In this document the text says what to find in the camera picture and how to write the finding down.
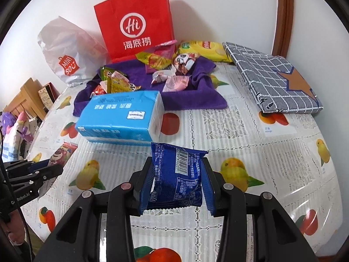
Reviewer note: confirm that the red paper bag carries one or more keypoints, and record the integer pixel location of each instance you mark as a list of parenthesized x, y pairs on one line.
[(136, 13)]

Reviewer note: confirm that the person's left hand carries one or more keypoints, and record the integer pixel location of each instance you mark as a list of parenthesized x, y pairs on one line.
[(13, 232)]

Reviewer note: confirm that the pale pink snack packet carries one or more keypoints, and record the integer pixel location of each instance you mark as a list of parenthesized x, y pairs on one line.
[(120, 75)]

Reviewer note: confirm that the bear print snack packet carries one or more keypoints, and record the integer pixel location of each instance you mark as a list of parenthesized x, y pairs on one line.
[(64, 150)]

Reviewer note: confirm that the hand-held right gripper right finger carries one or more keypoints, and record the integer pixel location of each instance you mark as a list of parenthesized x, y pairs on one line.
[(210, 193)]

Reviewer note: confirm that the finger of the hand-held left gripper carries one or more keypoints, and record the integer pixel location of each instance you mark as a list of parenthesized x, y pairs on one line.
[(39, 164), (46, 173)]

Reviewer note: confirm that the yellow green snack packet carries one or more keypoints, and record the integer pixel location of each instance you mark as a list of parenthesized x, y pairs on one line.
[(155, 60)]

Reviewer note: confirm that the panda print pink packet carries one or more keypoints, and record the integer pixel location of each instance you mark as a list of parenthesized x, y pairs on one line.
[(184, 62)]

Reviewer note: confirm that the red snack packet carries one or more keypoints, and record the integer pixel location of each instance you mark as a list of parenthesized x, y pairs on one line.
[(98, 90)]

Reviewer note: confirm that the pink white plush toy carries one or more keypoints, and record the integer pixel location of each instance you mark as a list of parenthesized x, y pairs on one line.
[(19, 133)]

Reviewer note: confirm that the blue tissue pack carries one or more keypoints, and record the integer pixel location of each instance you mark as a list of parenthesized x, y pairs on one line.
[(117, 114)]

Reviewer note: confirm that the blue snack packet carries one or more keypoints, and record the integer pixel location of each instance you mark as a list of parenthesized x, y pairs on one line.
[(174, 180)]

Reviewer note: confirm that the small white red packet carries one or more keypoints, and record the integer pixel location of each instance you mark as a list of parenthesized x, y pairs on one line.
[(160, 76)]

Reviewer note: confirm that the purple towel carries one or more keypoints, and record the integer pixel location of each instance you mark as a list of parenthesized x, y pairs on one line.
[(185, 98)]

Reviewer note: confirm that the magenta snack packet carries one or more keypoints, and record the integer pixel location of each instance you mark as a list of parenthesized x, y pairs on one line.
[(163, 50)]

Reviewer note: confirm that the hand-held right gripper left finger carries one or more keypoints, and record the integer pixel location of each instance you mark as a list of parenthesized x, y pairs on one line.
[(144, 193)]

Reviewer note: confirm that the grey checked folded cloth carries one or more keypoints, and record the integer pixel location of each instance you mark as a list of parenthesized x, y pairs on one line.
[(261, 71)]

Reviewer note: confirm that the purple plush toy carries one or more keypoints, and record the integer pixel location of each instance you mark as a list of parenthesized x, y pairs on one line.
[(6, 120)]

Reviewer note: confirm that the brown patterned box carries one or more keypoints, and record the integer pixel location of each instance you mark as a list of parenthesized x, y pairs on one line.
[(47, 95)]

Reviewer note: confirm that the white plastic bag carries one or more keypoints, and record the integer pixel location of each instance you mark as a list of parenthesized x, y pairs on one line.
[(68, 49)]

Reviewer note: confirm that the fruit print tablecloth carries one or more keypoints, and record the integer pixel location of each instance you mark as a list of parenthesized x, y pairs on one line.
[(259, 147)]

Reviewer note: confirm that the brown wooden door frame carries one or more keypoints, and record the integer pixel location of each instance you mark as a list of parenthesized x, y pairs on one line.
[(285, 13)]

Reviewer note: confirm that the wooden headboard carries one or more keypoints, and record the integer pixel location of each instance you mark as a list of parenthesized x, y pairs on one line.
[(27, 98)]

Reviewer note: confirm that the yellow chips bag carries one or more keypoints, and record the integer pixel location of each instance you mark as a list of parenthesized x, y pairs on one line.
[(204, 49)]

